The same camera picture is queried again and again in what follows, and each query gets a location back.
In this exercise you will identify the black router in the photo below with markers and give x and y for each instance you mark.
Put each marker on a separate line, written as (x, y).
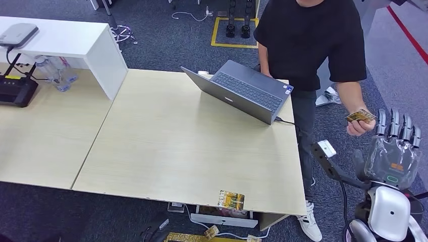
(16, 93)

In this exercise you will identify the black camera bracket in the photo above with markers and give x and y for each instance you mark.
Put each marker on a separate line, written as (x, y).
(334, 172)

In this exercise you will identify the red floor tape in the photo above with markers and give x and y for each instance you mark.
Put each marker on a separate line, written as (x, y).
(409, 35)

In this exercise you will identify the clear plastic water bottle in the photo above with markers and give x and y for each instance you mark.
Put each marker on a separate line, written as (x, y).
(68, 71)
(50, 73)

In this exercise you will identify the small clear plastic holder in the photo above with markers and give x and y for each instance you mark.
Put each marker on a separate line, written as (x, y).
(176, 207)

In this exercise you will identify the small light wood desk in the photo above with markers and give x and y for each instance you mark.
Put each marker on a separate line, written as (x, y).
(46, 140)

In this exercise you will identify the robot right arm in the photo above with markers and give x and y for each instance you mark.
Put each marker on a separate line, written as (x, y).
(389, 213)

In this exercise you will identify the flat grey device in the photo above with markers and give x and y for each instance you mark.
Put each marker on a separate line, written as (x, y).
(18, 34)

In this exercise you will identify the black stand leg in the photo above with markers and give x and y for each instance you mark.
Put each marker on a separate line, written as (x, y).
(246, 28)
(230, 26)

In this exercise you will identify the person's left forearm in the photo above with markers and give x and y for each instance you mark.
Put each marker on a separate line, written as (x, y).
(349, 95)

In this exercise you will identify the small grey white floor object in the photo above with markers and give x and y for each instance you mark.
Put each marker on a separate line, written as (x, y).
(329, 97)

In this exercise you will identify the white furniture leg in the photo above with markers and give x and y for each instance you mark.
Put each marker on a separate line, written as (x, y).
(102, 5)

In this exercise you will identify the person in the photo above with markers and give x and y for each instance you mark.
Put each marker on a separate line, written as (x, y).
(307, 43)

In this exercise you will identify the person's left hand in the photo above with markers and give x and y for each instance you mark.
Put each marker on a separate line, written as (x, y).
(359, 128)

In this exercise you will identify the large light wood desk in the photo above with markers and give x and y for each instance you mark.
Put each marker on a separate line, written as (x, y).
(184, 150)

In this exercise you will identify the grey laptop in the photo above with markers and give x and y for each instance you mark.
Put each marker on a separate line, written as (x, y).
(244, 88)

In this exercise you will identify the person's right forearm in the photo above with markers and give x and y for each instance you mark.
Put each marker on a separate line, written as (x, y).
(264, 65)

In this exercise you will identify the autumn tree print card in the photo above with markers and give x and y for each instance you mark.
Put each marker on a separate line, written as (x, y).
(231, 200)
(361, 116)

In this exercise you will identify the small card on floor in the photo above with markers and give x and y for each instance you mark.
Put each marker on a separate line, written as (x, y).
(254, 238)
(212, 232)

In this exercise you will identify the black device with label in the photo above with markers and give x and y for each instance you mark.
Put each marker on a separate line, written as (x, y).
(152, 233)

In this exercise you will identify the white desk shelf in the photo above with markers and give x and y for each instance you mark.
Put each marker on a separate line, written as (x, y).
(97, 53)

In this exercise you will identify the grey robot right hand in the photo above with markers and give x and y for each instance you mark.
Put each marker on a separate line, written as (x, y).
(391, 163)

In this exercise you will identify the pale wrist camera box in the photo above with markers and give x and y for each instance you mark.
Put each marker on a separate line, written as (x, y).
(326, 149)

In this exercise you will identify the yellow printed board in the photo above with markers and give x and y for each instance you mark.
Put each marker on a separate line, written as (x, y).
(187, 238)

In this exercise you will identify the yellow floor tape square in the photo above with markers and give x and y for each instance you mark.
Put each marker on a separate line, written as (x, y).
(214, 33)

